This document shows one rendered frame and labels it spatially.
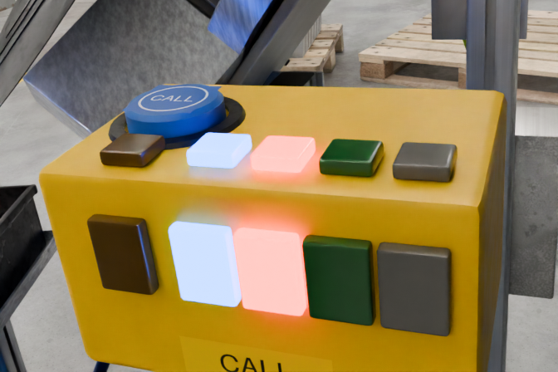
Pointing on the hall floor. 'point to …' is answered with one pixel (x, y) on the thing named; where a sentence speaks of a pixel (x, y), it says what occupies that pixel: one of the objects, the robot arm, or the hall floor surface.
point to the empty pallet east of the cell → (452, 49)
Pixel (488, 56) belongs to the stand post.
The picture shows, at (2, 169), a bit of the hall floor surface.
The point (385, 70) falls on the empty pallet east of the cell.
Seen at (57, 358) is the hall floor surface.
